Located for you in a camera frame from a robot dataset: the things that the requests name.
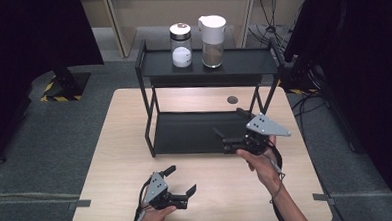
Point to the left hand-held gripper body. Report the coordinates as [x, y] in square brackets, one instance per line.
[155, 189]

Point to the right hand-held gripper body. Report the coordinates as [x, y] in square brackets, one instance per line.
[266, 125]

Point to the black metal shelf rack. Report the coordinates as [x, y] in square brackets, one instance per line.
[191, 134]

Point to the glass jar with white lid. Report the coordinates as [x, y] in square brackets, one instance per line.
[212, 29]

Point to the person's right hand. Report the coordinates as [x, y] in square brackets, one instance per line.
[265, 169]

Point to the round table grommet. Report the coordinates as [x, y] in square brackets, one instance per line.
[232, 100]

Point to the stand base with striped tape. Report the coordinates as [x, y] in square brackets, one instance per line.
[299, 81]
[66, 86]

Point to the grey floor tape strip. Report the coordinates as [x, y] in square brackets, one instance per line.
[323, 198]

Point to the black curtain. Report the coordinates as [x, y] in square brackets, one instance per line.
[21, 48]
[359, 66]

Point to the beige partition post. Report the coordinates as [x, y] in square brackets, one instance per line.
[248, 18]
[118, 23]

